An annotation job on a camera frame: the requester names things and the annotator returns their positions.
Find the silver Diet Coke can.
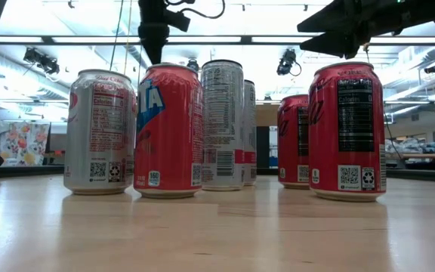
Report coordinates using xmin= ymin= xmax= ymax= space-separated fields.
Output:
xmin=63 ymin=69 xmax=138 ymax=196

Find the black metal table frame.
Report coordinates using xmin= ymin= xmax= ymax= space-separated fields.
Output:
xmin=0 ymin=165 xmax=435 ymax=184

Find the red Coke Zero can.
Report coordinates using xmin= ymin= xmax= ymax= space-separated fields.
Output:
xmin=276 ymin=94 xmax=311 ymax=190
xmin=307 ymin=61 xmax=387 ymax=202

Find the red Fanta can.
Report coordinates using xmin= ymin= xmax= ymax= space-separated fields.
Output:
xmin=133 ymin=63 xmax=205 ymax=199

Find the cluttered wooden workbench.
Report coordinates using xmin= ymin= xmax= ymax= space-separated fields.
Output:
xmin=385 ymin=135 xmax=435 ymax=171

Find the wooden shelf with black legs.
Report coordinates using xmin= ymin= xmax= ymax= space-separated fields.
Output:
xmin=255 ymin=104 xmax=281 ymax=128

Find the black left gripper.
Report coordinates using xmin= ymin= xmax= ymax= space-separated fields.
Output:
xmin=137 ymin=0 xmax=169 ymax=64

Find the black overhead crossbar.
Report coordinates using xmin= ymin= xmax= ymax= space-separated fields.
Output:
xmin=0 ymin=35 xmax=435 ymax=47

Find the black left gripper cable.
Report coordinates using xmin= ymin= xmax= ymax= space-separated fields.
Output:
xmin=166 ymin=0 xmax=227 ymax=20

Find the tall silver Celsius can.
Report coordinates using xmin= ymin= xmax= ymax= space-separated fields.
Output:
xmin=242 ymin=79 xmax=258 ymax=187
xmin=201 ymin=59 xmax=245 ymax=192

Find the floral patterned cloth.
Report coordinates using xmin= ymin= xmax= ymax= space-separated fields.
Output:
xmin=0 ymin=120 xmax=51 ymax=167

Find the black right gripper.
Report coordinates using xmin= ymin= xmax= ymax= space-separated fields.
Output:
xmin=297 ymin=0 xmax=435 ymax=60

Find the black cabinet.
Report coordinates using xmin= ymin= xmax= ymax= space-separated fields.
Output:
xmin=257 ymin=126 xmax=270 ymax=169

